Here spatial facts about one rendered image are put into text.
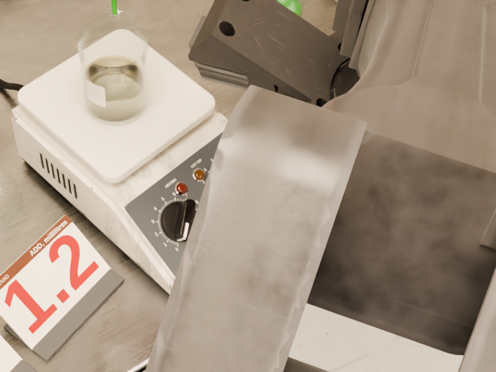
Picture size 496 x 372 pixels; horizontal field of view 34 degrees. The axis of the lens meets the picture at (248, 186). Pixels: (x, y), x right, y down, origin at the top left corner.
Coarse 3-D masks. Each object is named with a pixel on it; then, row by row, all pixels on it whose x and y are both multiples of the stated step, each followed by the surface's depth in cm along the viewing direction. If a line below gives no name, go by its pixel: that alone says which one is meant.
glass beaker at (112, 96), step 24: (96, 24) 62; (120, 24) 62; (96, 48) 63; (120, 48) 64; (144, 48) 61; (96, 72) 60; (120, 72) 60; (144, 72) 62; (96, 96) 62; (120, 96) 62; (144, 96) 64; (96, 120) 64; (120, 120) 64
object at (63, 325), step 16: (112, 272) 66; (96, 288) 66; (112, 288) 66; (80, 304) 65; (96, 304) 65; (64, 320) 64; (80, 320) 64; (16, 336) 63; (48, 336) 63; (64, 336) 63; (48, 352) 62
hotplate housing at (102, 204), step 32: (32, 128) 66; (32, 160) 69; (64, 160) 65; (160, 160) 65; (64, 192) 68; (96, 192) 64; (128, 192) 64; (96, 224) 68; (128, 224) 63; (128, 256) 66
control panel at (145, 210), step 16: (208, 144) 67; (192, 160) 66; (208, 160) 67; (176, 176) 65; (192, 176) 66; (144, 192) 64; (160, 192) 64; (176, 192) 65; (192, 192) 66; (128, 208) 63; (144, 208) 64; (160, 208) 64; (144, 224) 63; (160, 224) 64; (160, 240) 64; (160, 256) 63; (176, 256) 64; (176, 272) 64
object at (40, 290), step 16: (64, 240) 64; (80, 240) 65; (48, 256) 64; (64, 256) 64; (80, 256) 65; (96, 256) 66; (32, 272) 63; (48, 272) 63; (64, 272) 64; (80, 272) 65; (96, 272) 66; (16, 288) 62; (32, 288) 63; (48, 288) 63; (64, 288) 64; (80, 288) 65; (0, 304) 61; (16, 304) 62; (32, 304) 62; (48, 304) 63; (64, 304) 64; (16, 320) 62; (32, 320) 62; (48, 320) 63; (32, 336) 62
